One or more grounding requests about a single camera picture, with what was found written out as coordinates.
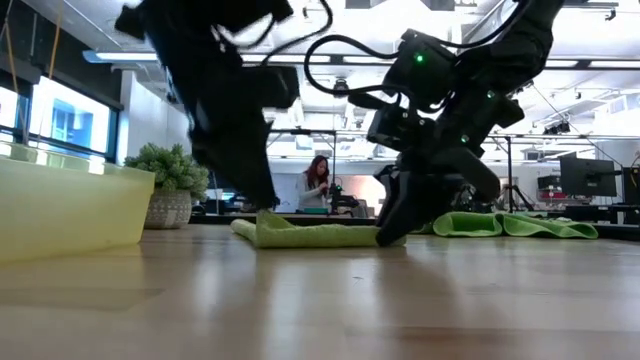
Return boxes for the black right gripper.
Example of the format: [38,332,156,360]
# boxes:
[374,92,526,247]

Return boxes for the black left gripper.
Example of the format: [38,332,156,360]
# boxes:
[164,29,282,210]

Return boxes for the yellow translucent plastic basket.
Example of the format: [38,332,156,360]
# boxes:
[0,153,156,264]

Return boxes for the green cloth towel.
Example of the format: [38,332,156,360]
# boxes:
[188,202,640,241]

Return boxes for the person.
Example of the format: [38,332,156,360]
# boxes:
[295,154,332,211]

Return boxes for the potted succulent plant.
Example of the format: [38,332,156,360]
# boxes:
[123,143,210,230]

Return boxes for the black tripod stand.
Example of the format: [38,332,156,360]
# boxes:
[492,134,536,212]

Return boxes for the red storage bins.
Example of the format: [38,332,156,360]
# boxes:
[537,174,564,202]

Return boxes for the black overhead light bar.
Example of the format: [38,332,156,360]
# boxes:
[239,52,640,71]

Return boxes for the long ceiling lamp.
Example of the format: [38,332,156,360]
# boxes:
[82,49,159,64]

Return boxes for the large black monitor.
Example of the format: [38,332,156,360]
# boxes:
[558,155,619,198]

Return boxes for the bright office window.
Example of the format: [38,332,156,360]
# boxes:
[0,74,120,156]

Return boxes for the black background stand frame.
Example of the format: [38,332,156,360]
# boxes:
[267,128,339,174]

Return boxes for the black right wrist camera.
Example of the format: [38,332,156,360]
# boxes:
[367,102,426,151]

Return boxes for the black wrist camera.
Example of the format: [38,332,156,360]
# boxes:
[249,64,301,109]
[367,102,426,151]

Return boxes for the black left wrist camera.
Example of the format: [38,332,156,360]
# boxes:
[249,64,301,109]

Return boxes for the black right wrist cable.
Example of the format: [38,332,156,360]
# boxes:
[303,33,416,109]

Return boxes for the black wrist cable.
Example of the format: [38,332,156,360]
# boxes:
[303,33,416,109]
[214,0,334,66]

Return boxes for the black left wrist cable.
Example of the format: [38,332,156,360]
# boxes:
[214,0,334,66]

